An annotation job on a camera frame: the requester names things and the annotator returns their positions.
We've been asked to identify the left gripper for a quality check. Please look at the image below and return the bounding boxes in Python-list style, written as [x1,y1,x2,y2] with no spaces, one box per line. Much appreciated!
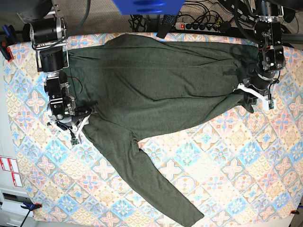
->
[233,70,279,111]

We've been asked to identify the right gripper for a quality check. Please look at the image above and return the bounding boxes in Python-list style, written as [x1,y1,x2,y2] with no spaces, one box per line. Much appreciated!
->
[47,107,96,146]

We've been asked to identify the dark green long-sleeve shirt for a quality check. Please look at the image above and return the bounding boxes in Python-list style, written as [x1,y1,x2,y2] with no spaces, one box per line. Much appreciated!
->
[65,35,258,227]

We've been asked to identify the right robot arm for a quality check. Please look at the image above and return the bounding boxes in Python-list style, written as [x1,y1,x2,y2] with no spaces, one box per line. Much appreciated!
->
[18,0,93,146]

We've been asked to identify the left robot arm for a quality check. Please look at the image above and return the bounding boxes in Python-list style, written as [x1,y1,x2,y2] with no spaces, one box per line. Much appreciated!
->
[233,0,285,111]

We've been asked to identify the red white label stickers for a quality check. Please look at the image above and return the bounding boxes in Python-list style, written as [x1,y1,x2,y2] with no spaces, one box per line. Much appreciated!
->
[0,156,23,187]

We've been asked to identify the patterned pastel tablecloth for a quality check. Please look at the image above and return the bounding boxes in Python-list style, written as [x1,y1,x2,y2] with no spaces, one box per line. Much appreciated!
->
[0,43,303,227]

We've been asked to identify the black power strip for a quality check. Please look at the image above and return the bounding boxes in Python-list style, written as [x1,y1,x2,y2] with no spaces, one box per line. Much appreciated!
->
[175,22,219,33]

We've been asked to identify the blue clamp bottom left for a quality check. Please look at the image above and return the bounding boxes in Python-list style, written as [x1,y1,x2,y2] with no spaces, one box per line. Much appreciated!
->
[20,202,42,227]

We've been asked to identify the blue clamp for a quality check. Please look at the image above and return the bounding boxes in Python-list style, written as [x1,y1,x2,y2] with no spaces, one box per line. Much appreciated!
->
[20,202,42,227]
[0,25,15,62]

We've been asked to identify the black remote control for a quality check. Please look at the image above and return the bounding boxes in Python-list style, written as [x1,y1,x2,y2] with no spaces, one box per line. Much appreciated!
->
[156,15,177,39]

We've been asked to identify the blue clamp top left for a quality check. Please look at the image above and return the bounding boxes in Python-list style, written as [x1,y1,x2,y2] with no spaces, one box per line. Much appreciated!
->
[0,25,15,62]

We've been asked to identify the blue plastic box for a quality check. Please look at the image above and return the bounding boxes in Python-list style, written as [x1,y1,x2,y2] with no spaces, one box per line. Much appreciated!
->
[113,0,185,15]

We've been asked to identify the red clamp bottom right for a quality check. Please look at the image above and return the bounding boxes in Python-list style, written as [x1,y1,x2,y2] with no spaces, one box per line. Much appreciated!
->
[290,210,300,215]

